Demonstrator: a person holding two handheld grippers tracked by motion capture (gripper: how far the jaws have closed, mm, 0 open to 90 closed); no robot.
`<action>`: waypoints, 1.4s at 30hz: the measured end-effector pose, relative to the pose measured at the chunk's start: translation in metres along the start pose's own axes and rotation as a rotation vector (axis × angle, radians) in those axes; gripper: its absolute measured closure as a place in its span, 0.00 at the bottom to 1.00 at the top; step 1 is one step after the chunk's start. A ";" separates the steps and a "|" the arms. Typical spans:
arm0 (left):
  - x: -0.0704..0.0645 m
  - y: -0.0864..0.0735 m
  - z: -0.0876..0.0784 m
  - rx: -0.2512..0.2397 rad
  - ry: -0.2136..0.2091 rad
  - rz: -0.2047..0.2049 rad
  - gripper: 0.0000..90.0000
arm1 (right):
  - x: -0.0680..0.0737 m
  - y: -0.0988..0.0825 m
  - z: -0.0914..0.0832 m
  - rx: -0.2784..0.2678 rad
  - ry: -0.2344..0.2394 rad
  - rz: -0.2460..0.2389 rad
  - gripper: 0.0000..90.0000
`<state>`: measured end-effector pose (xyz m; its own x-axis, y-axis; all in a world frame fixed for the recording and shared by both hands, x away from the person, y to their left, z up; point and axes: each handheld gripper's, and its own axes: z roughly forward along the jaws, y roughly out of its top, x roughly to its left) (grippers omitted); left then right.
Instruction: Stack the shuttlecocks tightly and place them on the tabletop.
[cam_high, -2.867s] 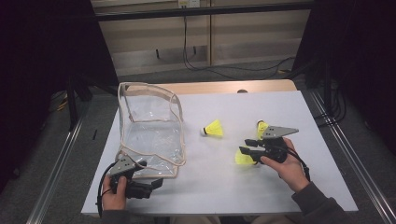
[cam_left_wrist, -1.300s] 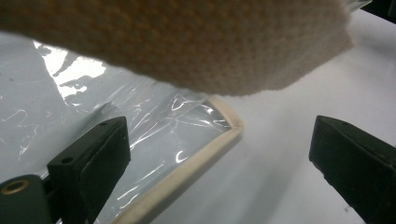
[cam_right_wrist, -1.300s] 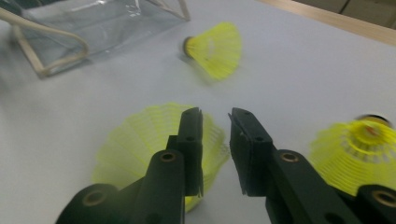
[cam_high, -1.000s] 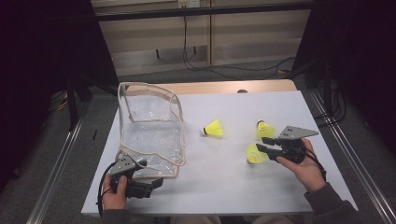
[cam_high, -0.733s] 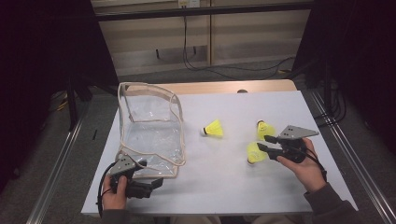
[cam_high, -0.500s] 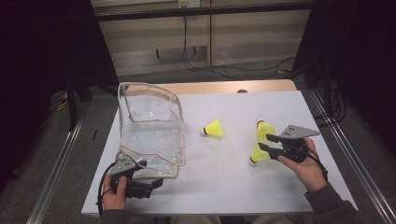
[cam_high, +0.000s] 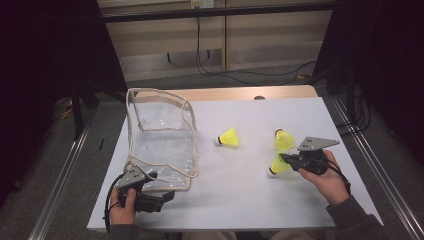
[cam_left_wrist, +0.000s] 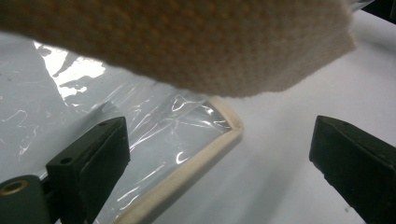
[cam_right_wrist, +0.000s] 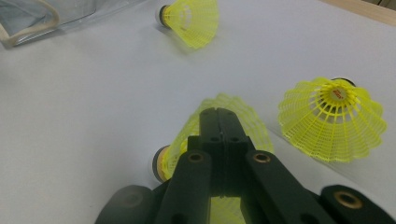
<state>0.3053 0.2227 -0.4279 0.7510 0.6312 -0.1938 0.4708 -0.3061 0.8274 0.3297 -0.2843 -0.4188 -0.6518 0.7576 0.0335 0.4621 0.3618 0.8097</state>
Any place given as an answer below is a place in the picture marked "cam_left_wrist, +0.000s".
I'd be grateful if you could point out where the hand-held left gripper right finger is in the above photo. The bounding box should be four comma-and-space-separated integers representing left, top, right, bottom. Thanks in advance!
308, 115, 396, 224

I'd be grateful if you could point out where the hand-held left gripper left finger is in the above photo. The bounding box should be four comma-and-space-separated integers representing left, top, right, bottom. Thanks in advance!
46, 116, 132, 224

